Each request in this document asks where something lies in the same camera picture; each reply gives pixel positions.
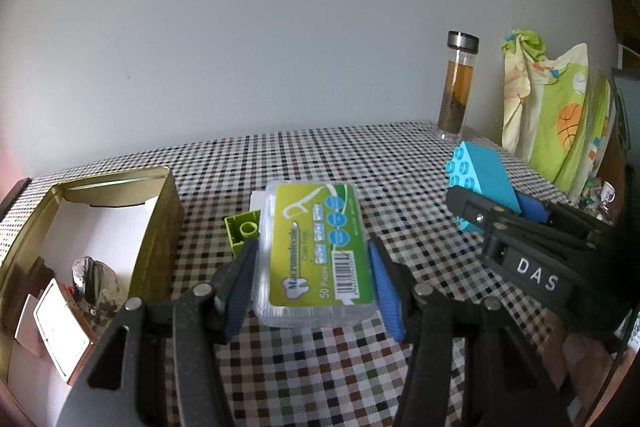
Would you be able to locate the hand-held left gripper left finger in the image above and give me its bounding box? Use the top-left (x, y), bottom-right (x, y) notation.
top-left (57, 237), bottom-right (261, 427)

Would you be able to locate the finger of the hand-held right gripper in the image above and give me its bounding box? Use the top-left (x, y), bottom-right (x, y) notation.
top-left (445, 186), bottom-right (508, 233)
top-left (516, 194), bottom-right (556, 225)

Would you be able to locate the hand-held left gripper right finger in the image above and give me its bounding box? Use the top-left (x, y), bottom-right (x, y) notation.
top-left (366, 237), bottom-right (573, 427)

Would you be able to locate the cyan building block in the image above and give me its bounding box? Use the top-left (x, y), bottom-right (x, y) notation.
top-left (445, 141), bottom-right (523, 235)

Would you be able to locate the clear floss pick box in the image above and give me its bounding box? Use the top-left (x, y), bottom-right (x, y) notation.
top-left (251, 180), bottom-right (378, 328)

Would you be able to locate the gold tin box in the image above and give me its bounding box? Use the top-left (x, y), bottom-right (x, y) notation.
top-left (0, 167), bottom-right (183, 427)

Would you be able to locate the person's right hand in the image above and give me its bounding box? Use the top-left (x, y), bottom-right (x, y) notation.
top-left (562, 334), bottom-right (616, 427)

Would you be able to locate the green building block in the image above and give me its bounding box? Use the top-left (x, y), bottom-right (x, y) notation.
top-left (225, 210), bottom-right (262, 258)

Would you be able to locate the green printed bedding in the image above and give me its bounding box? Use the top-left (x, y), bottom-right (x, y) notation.
top-left (501, 28), bottom-right (613, 195)

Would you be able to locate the checkered tablecloth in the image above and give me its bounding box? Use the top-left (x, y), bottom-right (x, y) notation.
top-left (0, 121), bottom-right (616, 427)

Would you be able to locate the glass tea bottle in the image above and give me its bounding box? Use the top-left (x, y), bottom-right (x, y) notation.
top-left (436, 31), bottom-right (480, 142)

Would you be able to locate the camouflage patterned object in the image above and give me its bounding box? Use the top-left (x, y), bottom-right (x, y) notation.
top-left (71, 256), bottom-right (132, 333)

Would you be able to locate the brown wooden door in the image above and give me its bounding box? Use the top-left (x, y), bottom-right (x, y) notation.
top-left (607, 0), bottom-right (640, 70)

